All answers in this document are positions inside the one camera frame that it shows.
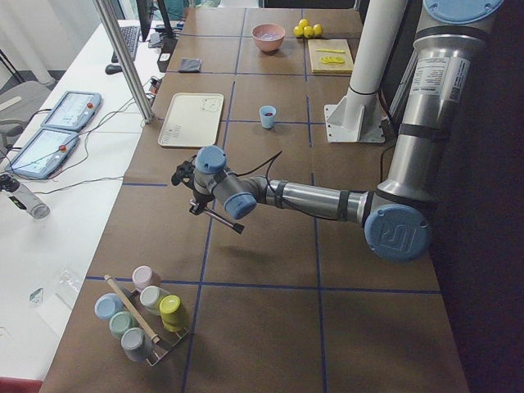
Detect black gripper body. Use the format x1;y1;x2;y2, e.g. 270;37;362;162
171;160;214;205

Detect steel muddler rod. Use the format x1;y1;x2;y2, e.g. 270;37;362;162
203;207;245;234

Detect light blue plastic cup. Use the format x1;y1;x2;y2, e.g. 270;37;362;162
259;105;277;129

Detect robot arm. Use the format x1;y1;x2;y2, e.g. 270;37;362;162
171;1;501;262

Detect pink upturned cup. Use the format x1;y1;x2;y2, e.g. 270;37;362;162
132;265;161;292

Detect white upturned cup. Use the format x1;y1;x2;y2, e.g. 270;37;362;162
140;286;170;315

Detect yellow-green upturned cup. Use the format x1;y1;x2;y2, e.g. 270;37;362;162
159;295;188;332

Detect clear cup rack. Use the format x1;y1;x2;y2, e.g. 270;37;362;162
104;274;189;367

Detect blue upturned cup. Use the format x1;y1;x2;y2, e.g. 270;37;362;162
94;292;124;320

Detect green upturned cup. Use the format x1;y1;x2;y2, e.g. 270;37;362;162
109;310;138;340

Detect grey upturned cup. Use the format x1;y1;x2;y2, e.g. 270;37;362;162
120;327;153;362

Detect pink bowl of ice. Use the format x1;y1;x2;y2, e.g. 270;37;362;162
251;24;286;52

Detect white bear serving tray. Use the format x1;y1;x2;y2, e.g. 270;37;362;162
158;93;224;147

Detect grey folded cloth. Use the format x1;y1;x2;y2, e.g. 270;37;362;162
178;58;203;73

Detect teach pendant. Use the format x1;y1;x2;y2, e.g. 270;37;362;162
6;127;79;180
41;91;102;132

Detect black computer mouse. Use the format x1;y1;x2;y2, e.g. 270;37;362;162
105;64;122;75

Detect black keyboard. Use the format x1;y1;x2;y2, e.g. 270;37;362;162
120;25;141;61

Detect water bottle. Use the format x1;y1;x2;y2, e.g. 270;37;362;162
1;174;51;219

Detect yellow plastic knife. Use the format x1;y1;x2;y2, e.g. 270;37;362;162
315;48;346;54

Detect lemon slices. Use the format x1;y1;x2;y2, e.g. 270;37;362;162
319;56;346;64

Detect wooden cutting board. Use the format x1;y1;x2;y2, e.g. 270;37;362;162
308;39;354;74

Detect aluminium frame post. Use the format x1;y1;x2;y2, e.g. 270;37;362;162
93;0;154;124

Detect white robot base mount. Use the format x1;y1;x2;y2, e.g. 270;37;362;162
324;0;408;143

